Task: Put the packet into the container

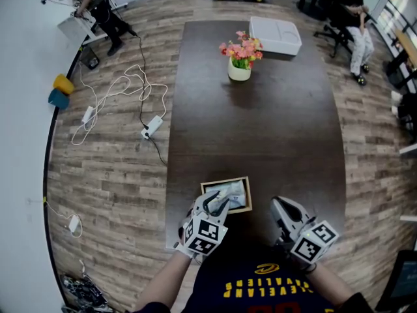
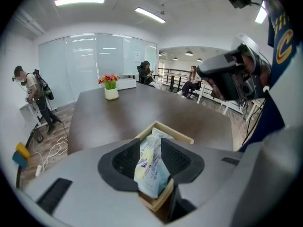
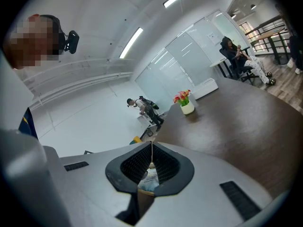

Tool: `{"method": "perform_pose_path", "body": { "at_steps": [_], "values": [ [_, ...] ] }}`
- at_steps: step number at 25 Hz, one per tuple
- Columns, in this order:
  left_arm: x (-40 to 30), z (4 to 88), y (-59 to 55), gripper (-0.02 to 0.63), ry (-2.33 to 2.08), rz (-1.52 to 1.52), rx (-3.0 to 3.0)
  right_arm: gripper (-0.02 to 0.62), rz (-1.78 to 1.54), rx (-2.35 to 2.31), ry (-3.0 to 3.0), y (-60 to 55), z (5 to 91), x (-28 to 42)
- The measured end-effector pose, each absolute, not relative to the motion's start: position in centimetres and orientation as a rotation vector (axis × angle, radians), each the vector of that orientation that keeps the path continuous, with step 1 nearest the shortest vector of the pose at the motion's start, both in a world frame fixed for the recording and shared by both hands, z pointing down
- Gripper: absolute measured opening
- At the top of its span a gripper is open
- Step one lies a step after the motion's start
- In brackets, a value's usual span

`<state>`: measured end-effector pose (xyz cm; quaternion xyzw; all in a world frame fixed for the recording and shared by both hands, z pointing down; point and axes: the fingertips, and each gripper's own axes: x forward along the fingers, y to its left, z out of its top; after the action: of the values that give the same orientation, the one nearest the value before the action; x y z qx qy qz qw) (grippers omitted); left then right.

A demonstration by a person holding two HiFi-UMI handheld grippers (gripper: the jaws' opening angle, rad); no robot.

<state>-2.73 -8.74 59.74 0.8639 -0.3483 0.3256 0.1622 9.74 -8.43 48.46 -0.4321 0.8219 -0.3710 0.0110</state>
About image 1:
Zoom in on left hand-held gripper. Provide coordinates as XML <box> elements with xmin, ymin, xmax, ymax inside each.
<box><xmin>182</xmin><ymin>190</ymin><xmax>231</xmax><ymax>256</ymax></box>

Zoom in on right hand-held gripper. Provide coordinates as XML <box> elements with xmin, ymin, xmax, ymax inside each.
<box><xmin>269</xmin><ymin>196</ymin><xmax>339</xmax><ymax>265</ymax></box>

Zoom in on pale blue tissue pack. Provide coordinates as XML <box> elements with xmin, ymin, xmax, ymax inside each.
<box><xmin>204</xmin><ymin>180</ymin><xmax>247</xmax><ymax>211</ymax></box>

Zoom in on small wooden tray box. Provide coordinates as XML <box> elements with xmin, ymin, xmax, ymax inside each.
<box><xmin>200</xmin><ymin>175</ymin><xmax>253</xmax><ymax>215</ymax></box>

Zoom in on person's right forearm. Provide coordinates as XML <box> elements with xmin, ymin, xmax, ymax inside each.
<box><xmin>306</xmin><ymin>262</ymin><xmax>362</xmax><ymax>309</ymax></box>

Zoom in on person's left forearm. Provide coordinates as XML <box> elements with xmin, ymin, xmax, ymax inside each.
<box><xmin>133</xmin><ymin>254</ymin><xmax>193</xmax><ymax>313</ymax></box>

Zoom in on person's left hand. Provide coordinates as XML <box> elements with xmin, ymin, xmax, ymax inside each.
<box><xmin>175</xmin><ymin>209</ymin><xmax>198</xmax><ymax>259</ymax></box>

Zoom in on person's dark printed shirt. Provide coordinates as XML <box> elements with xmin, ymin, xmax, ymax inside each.
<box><xmin>130</xmin><ymin>254</ymin><xmax>374</xmax><ymax>313</ymax></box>

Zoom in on dark brown table white legs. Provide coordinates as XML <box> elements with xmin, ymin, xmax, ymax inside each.
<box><xmin>165</xmin><ymin>20</ymin><xmax>347</xmax><ymax>250</ymax></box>

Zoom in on black monitor screen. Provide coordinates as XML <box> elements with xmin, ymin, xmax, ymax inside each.
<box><xmin>376</xmin><ymin>249</ymin><xmax>417</xmax><ymax>312</ymax></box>

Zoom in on white pot of pink flowers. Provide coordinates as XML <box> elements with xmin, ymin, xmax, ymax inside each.
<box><xmin>218</xmin><ymin>30</ymin><xmax>264</xmax><ymax>82</ymax></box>

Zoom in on pile of black equipment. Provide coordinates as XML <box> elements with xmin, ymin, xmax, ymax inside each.
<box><xmin>60</xmin><ymin>261</ymin><xmax>110</xmax><ymax>313</ymax></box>

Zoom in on white plastic bin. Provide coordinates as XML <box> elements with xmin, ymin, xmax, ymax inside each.
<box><xmin>249</xmin><ymin>16</ymin><xmax>303</xmax><ymax>57</ymax></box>

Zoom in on teal waste bin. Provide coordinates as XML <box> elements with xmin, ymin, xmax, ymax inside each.
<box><xmin>48</xmin><ymin>88</ymin><xmax>70</xmax><ymax>110</ymax></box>

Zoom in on black mesh waste basket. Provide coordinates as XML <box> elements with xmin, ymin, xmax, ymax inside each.
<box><xmin>79</xmin><ymin>46</ymin><xmax>100</xmax><ymax>70</ymax></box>

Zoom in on yellow waste bin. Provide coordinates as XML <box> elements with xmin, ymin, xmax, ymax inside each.
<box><xmin>53</xmin><ymin>73</ymin><xmax>75</xmax><ymax>95</ymax></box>

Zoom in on black office chair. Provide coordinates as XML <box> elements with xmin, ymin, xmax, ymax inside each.
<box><xmin>313</xmin><ymin>0</ymin><xmax>379</xmax><ymax>58</ymax></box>

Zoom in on wooden top desk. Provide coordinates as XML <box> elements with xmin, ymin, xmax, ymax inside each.
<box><xmin>387</xmin><ymin>29</ymin><xmax>417</xmax><ymax>93</ymax></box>

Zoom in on white desk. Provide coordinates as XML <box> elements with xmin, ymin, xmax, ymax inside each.
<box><xmin>57</xmin><ymin>0</ymin><xmax>128</xmax><ymax>47</ymax></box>

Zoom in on short white cable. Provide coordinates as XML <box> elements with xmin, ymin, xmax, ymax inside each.
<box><xmin>44</xmin><ymin>200</ymin><xmax>84</xmax><ymax>239</ymax></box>

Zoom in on white power strip with cables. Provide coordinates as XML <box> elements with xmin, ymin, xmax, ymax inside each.
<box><xmin>70</xmin><ymin>60</ymin><xmax>169</xmax><ymax>146</ymax></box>

